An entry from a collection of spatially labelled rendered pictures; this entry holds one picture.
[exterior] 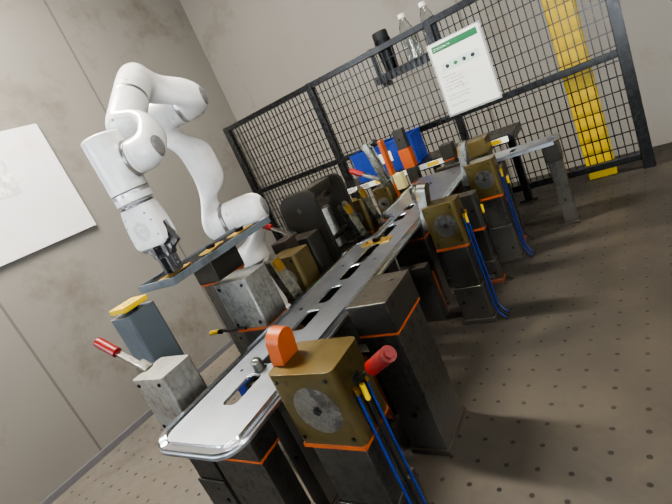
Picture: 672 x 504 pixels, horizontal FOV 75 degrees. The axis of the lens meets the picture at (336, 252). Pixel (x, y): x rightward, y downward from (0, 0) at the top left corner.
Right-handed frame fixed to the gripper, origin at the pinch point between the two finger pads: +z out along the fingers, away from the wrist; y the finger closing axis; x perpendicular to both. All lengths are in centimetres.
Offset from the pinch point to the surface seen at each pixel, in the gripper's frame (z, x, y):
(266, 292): 13.0, -0.1, 21.8
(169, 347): 14.9, -13.1, 1.7
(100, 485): 48, -20, -45
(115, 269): 16, 125, -195
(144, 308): 4.8, -13.4, 1.6
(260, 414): 19, -33, 38
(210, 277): 8.1, 7.0, 1.8
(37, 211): -38, 101, -197
